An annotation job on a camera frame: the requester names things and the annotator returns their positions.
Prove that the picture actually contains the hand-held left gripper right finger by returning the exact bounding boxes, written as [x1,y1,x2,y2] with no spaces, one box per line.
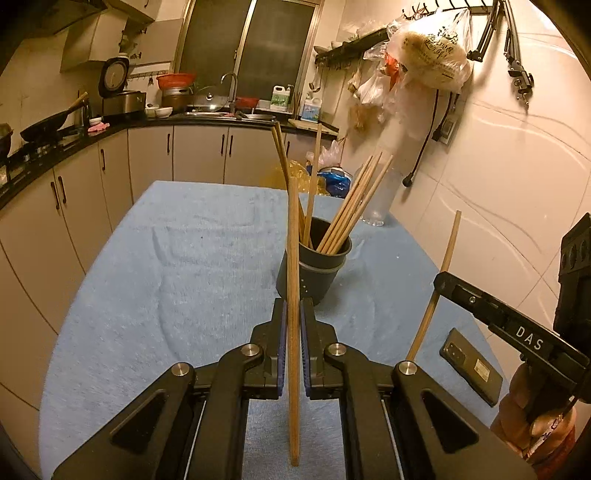
[300,298,539,480]

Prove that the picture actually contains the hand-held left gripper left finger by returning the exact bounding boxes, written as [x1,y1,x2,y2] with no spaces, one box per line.
[51,298,289,480]

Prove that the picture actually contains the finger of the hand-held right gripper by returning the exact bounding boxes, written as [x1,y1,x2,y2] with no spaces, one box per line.
[433,271,509,332]

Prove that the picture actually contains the wooden chopstick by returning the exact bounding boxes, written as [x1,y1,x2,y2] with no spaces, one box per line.
[406,210,462,362]
[286,176,302,467]

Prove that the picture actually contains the black chopstick holder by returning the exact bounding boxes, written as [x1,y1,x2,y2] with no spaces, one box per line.
[276,217,353,306]

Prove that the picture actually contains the bunch of wooden chopsticks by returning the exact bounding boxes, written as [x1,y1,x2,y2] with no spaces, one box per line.
[270,122,395,256]

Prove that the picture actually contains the person's right hand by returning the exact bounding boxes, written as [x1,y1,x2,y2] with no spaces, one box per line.
[490,362,578,464]

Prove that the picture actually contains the dark smartphone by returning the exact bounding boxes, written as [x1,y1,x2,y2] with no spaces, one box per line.
[438,328,504,407]

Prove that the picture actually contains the blue table cloth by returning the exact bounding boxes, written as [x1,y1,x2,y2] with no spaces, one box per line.
[39,180,509,480]

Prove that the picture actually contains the clear glass mug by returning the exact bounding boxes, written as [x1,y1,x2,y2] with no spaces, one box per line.
[360,167,400,227]

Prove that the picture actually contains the blue plastic bag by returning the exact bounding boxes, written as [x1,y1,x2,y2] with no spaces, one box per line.
[318,168,352,198]

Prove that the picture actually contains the yellow plastic bag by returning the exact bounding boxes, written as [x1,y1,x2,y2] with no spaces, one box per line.
[262,159,325,195]

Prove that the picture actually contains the white plastic bag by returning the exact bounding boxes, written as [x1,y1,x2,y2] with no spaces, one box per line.
[318,137,346,168]

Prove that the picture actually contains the hanging brown scrubber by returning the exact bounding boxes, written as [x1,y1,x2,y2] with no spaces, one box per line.
[351,104,382,133]

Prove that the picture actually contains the wooden cutting board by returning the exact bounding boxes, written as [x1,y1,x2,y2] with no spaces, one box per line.
[288,117,341,137]

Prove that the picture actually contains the hanging clear plastic bag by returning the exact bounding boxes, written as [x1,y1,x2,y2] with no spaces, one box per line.
[348,41,403,117]

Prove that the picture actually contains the lower kitchen cabinets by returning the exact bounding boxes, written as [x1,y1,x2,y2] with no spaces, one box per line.
[0,124,334,411]

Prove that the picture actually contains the kitchen cabinets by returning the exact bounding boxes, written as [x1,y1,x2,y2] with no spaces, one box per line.
[0,124,334,411]
[60,0,158,73]

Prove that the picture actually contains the hanging bag of flatbread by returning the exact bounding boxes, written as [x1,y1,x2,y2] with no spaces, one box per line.
[392,8,475,92]

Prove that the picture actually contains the white jug green label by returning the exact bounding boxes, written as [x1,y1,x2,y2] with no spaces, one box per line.
[270,85,294,112]

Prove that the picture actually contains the glass pot lid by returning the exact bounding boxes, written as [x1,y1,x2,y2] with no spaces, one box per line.
[191,85,230,112]

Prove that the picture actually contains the steel kitchen faucet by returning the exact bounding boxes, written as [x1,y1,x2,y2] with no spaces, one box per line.
[220,72,241,117]

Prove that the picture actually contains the red basin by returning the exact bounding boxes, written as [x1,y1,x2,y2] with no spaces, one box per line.
[156,71,197,91]

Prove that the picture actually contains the black kitchen countertop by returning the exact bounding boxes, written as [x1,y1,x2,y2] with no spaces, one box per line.
[0,111,340,210]

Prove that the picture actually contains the kitchen window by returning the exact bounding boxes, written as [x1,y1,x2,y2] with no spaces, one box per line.
[177,0,322,112]

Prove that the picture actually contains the rice cooker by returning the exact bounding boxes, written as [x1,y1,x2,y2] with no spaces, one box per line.
[99,55,148,117]

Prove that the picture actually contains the gas stove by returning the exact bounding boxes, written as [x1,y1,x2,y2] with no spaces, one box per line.
[0,134,89,172]

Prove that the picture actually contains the black wok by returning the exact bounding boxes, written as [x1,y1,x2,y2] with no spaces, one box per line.
[19,92,89,142]

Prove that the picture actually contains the upper kitchen cabinets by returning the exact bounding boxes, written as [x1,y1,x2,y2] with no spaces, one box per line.
[60,0,158,73]

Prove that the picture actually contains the range hood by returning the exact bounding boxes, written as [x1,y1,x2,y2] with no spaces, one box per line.
[28,0,108,35]

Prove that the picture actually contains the black power cable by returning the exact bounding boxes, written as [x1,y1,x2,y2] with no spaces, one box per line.
[402,89,456,188]

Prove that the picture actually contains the wall socket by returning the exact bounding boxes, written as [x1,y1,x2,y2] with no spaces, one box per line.
[435,117,461,147]

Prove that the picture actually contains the black wall shelf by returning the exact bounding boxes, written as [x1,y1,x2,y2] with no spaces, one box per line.
[314,28,389,66]

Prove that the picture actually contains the wall hook rail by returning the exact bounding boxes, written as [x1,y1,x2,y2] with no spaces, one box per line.
[401,0,500,20]

